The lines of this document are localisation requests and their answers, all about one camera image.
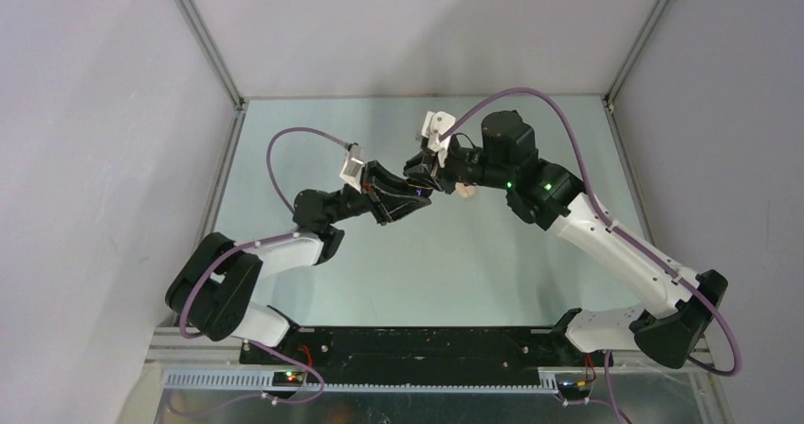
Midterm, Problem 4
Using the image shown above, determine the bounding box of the black earbud charging case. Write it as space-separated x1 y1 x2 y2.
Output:
407 182 433 198

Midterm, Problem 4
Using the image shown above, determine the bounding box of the right aluminium frame post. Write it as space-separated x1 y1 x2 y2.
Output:
604 0 674 112

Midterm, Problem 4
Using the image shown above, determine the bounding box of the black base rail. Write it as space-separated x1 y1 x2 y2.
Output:
277 326 604 387

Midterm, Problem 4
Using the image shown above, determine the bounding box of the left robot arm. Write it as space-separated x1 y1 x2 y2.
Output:
165 161 433 364

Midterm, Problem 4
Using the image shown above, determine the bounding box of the white earbud charging case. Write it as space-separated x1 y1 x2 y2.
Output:
455 183 476 198

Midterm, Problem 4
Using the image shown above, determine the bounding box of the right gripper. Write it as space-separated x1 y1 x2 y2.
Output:
404 137 513 194

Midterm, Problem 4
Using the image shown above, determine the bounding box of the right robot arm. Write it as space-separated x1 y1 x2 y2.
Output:
404 111 728 369

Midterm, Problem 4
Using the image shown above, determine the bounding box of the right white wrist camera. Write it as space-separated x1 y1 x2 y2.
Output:
419 111 456 168

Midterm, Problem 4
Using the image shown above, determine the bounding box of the aluminium frame post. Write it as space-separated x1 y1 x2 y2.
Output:
604 0 674 112
174 0 245 109

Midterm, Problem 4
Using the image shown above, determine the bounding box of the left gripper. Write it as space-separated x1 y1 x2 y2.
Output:
329 160 429 226

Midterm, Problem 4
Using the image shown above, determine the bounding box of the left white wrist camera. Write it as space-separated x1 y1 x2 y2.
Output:
339 143 365 192

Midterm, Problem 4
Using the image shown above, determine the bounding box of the left aluminium frame post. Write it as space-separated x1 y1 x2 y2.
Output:
174 0 245 109

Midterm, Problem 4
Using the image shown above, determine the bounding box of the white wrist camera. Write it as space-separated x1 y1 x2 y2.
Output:
339 143 365 192
419 111 456 168

